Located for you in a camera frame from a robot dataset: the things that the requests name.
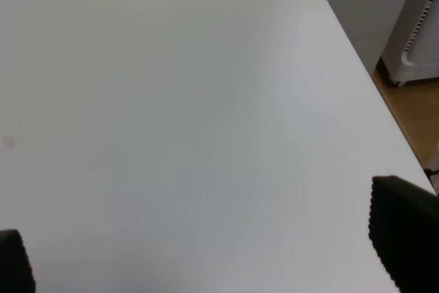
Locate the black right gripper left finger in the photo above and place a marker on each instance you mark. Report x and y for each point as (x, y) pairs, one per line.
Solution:
(16, 270)

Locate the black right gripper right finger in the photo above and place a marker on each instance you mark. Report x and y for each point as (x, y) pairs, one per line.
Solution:
(403, 229)

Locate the white perforated appliance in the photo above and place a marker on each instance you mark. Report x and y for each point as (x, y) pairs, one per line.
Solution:
(411, 52)

